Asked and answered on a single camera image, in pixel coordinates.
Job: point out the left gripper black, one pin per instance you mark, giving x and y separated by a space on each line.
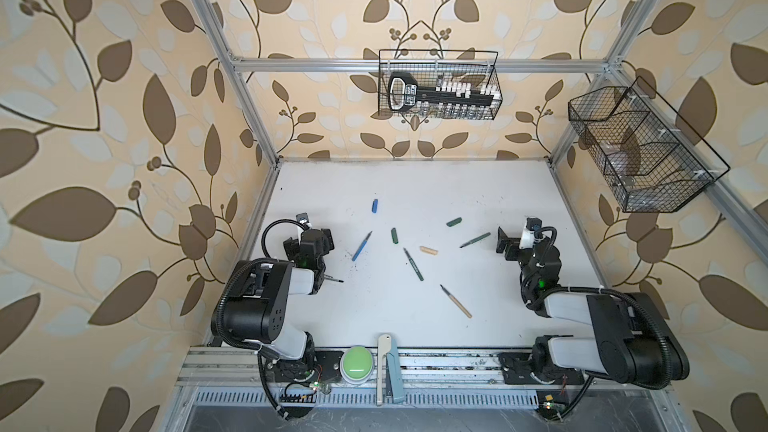
318 242

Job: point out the beige pen cap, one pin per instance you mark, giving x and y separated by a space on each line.
428 250

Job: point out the green pen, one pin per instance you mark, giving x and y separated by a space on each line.
413 265
475 240

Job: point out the green push button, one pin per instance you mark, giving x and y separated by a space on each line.
356 365

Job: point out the wire basket right wall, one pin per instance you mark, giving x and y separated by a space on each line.
652 158

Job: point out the blue pen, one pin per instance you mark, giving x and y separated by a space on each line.
361 246

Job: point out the black socket holder tool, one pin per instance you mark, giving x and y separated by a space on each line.
405 93

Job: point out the green pen right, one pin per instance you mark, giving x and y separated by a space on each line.
475 240

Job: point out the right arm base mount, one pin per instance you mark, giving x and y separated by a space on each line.
526 367

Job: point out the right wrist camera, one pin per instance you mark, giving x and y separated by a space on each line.
531 233

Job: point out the wire basket back wall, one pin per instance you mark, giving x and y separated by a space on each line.
471 65

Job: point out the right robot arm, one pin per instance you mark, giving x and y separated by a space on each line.
630 342

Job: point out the aluminium front rail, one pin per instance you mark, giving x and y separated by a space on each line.
420 368

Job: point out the green pen centre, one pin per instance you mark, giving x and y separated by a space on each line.
413 265

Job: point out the wire basket wall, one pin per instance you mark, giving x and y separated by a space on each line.
652 158
471 65

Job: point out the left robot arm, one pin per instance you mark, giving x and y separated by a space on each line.
252 310

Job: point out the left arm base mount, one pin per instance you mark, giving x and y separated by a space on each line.
316 365

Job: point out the beige blue handled tool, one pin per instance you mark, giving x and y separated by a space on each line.
389 381

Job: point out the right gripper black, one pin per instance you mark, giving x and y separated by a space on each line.
513 246

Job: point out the beige pen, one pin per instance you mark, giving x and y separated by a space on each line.
456 302

